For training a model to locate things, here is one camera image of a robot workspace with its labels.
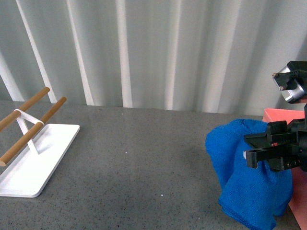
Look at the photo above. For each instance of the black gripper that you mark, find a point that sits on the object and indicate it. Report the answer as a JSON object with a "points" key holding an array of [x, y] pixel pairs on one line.
{"points": [[283, 145]]}

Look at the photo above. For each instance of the blue microfiber cloth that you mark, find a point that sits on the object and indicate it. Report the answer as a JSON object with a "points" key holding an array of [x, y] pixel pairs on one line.
{"points": [[253, 197]]}

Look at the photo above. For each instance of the pink plastic bin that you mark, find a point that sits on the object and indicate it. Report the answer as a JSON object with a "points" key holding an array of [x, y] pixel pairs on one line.
{"points": [[298, 203]]}

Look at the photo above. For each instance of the white curtain backdrop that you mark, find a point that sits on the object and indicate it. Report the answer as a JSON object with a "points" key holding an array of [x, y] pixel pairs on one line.
{"points": [[214, 56]]}

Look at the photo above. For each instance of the white towel rack stand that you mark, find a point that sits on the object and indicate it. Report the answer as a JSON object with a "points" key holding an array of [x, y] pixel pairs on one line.
{"points": [[31, 161]]}

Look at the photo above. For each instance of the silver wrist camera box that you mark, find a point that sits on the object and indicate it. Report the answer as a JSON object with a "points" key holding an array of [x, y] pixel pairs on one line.
{"points": [[292, 82]]}

